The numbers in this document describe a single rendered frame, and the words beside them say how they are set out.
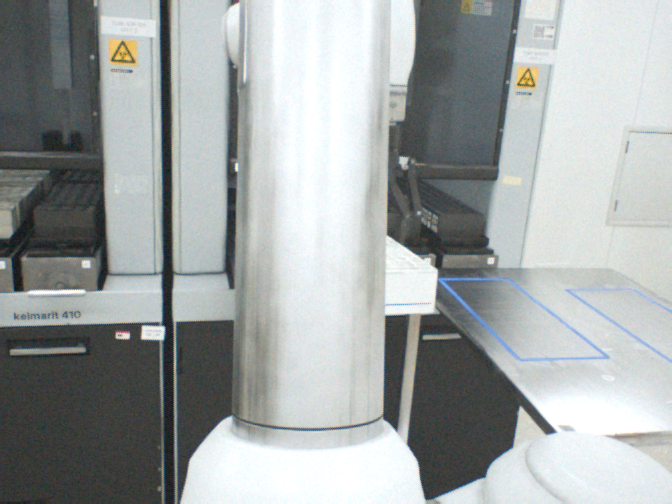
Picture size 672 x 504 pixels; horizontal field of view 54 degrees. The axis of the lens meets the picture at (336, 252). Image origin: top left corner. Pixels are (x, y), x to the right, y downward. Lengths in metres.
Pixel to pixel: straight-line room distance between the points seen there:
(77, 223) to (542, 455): 1.13
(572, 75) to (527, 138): 1.37
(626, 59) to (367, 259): 2.71
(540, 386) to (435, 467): 0.84
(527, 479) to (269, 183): 0.25
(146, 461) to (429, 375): 0.66
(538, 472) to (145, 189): 1.10
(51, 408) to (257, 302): 1.13
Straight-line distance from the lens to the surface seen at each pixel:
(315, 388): 0.40
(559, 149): 2.95
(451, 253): 1.48
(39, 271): 1.39
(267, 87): 0.41
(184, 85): 1.38
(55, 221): 1.43
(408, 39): 1.04
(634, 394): 0.95
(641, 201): 3.24
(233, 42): 1.00
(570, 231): 3.08
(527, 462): 0.47
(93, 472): 1.58
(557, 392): 0.91
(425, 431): 1.65
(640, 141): 3.16
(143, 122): 1.39
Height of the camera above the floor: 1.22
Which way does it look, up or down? 17 degrees down
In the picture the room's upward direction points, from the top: 4 degrees clockwise
